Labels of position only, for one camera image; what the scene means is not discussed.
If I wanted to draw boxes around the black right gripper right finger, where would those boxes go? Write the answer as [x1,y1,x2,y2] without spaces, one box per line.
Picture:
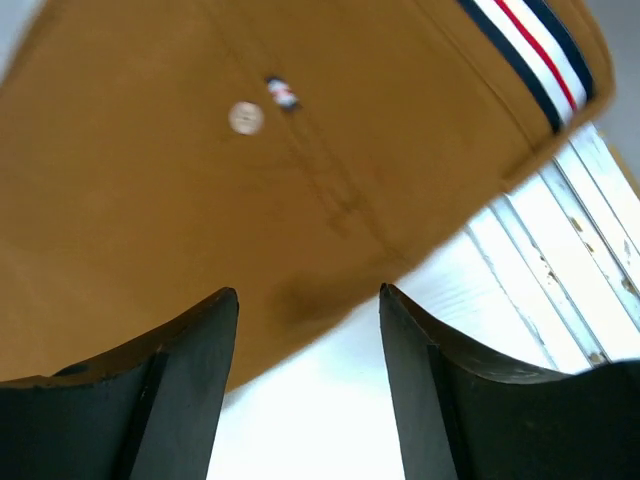
[379,284,639,479]

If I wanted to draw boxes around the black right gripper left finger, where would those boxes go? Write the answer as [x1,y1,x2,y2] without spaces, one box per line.
[1,288,239,479]

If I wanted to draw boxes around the brown trousers with striped trim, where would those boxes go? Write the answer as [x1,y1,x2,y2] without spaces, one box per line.
[1,1,615,386]

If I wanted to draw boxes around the aluminium frame rail right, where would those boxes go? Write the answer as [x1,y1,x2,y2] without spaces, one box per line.
[464,121,640,371]

